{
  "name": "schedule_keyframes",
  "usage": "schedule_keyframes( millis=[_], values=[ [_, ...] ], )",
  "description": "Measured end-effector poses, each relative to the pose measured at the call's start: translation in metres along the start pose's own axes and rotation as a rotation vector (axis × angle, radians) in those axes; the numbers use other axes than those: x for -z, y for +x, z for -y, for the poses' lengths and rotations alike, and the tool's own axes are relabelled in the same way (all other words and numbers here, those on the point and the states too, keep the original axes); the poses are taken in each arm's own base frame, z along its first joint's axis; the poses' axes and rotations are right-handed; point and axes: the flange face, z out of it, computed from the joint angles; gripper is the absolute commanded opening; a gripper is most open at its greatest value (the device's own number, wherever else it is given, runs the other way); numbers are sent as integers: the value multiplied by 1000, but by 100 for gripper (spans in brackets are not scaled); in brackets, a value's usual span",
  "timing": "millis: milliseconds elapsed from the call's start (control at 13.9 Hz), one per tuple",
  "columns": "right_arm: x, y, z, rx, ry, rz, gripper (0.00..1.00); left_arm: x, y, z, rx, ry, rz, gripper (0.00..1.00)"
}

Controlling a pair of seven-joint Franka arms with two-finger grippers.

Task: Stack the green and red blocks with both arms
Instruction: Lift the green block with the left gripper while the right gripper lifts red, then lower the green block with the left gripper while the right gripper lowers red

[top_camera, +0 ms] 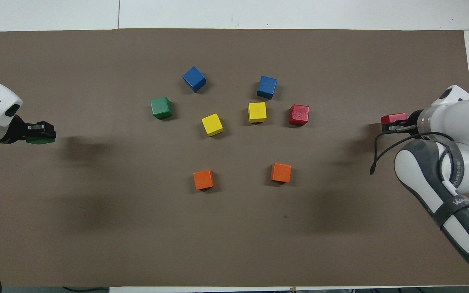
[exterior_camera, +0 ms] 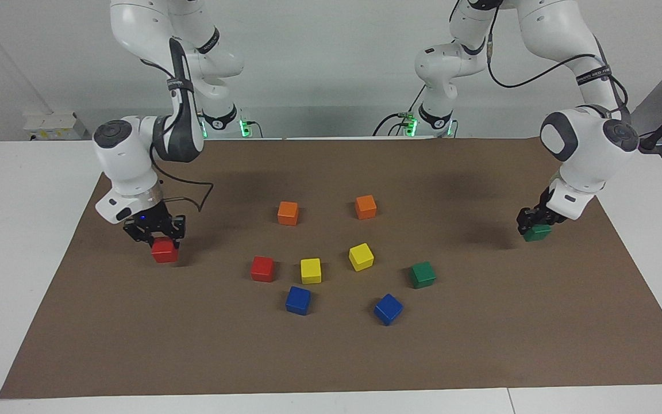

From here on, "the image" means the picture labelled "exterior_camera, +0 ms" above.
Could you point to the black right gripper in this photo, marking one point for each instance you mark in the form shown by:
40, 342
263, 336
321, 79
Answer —
156, 221

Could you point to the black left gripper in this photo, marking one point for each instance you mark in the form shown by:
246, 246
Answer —
549, 213

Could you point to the red wooden block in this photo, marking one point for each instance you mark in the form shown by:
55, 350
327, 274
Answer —
262, 269
164, 253

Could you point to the green wooden block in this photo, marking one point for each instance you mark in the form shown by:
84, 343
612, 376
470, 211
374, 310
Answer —
422, 275
538, 234

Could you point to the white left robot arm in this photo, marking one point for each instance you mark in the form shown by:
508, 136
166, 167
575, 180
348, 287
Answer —
584, 144

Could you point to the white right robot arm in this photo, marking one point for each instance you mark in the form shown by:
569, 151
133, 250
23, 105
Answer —
124, 155

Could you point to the brown table mat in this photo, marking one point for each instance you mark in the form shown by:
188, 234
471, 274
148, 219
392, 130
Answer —
135, 316

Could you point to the orange wooden block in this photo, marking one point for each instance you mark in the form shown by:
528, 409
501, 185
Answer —
365, 207
288, 213

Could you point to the blue wooden block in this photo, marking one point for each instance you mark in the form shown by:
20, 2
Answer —
297, 301
388, 309

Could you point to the yellow wooden block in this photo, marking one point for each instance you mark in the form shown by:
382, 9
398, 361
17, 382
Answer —
361, 257
310, 271

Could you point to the white wall socket box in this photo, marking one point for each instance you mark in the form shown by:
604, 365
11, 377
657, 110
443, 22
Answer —
55, 126

